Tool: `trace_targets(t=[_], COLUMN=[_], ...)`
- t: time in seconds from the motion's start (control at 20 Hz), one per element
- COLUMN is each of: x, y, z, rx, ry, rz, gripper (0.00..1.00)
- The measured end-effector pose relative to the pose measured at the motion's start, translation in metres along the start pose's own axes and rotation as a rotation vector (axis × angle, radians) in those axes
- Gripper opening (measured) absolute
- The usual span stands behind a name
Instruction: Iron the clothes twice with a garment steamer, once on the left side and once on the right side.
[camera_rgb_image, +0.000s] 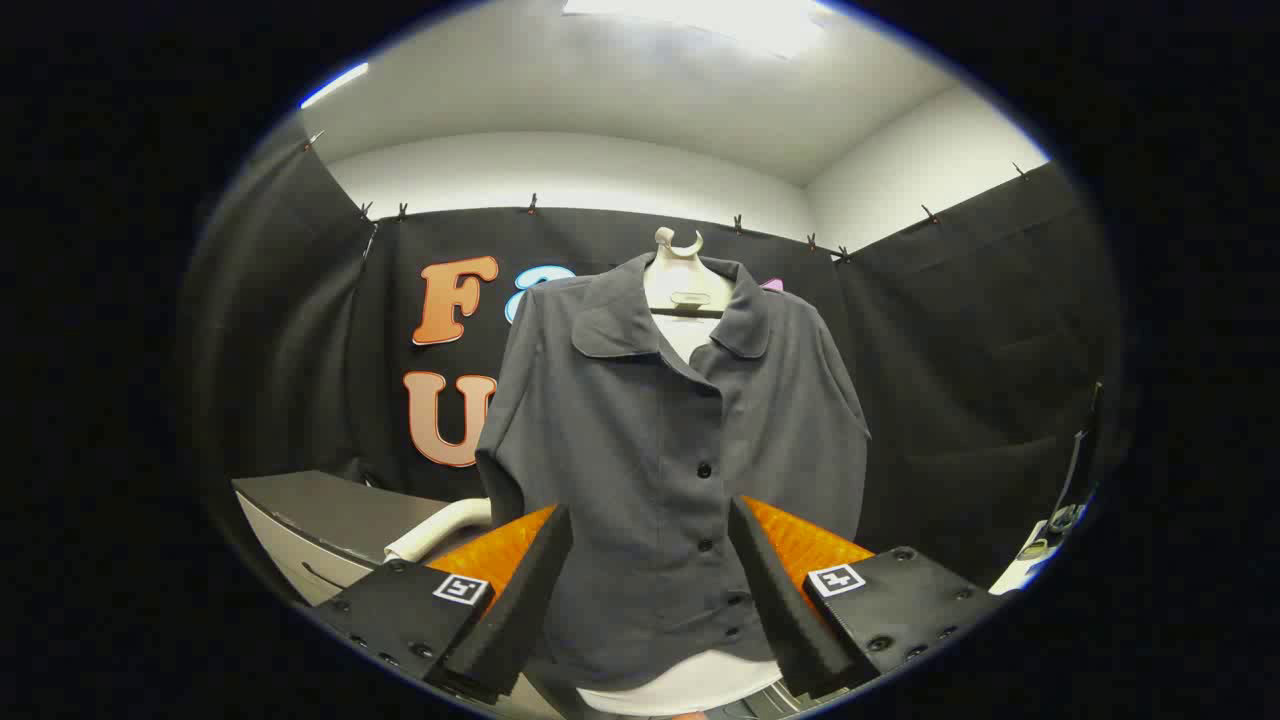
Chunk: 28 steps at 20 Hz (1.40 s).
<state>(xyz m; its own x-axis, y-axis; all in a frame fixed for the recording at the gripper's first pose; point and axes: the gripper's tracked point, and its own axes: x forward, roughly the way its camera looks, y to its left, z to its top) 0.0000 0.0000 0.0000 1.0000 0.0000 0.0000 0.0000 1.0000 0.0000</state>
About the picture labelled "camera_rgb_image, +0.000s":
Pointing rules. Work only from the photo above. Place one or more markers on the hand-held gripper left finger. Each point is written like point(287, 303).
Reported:
point(520, 600)

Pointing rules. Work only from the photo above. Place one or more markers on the round grey container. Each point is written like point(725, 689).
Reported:
point(1066, 517)

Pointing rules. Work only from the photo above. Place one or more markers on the white mannequin torso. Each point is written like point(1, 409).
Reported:
point(690, 275)

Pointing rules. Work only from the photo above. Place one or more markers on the row of small black clips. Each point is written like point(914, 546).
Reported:
point(533, 203)

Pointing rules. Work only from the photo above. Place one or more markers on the black upright pole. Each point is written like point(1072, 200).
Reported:
point(1085, 450)

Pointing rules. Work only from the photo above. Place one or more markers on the small white side table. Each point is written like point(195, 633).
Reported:
point(1020, 575)

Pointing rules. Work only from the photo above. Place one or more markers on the grey and white drawer cabinet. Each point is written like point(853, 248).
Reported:
point(320, 520)

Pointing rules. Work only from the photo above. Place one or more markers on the tape roll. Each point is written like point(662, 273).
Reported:
point(1034, 550)

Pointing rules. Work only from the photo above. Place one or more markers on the grey button-up shirt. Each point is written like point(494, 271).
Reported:
point(640, 440)

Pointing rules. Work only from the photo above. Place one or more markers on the black backdrop cloth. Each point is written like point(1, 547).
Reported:
point(960, 380)

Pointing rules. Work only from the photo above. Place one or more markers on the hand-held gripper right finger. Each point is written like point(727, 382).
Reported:
point(780, 600)

